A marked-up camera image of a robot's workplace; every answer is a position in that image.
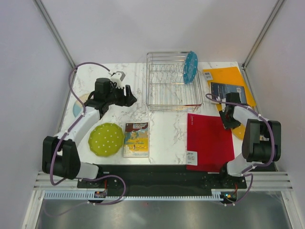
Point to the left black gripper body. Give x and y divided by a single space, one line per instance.
118 98

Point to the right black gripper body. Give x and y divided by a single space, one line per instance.
228 122

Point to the wire dish rack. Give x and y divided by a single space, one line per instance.
165 88

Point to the blue polka dot plate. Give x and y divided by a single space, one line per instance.
190 67

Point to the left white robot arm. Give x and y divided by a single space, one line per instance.
60 155

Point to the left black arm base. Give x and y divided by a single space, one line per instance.
98 183

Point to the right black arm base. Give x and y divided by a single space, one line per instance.
219 181

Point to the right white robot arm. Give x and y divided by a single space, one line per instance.
262 137

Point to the yellow polka dot plate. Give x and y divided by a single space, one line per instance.
239 131

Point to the red folder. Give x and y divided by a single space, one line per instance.
209 145

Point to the dark blue book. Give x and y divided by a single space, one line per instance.
220 90

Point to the cream and blue plate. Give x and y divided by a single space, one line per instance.
77 106

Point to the green polka dot plate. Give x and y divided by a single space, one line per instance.
106 139

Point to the paperback book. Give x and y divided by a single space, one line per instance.
136 140

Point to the orange folder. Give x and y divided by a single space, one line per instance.
229 75

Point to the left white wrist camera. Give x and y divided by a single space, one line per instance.
117 78

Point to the white cable duct right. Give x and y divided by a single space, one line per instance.
227 195

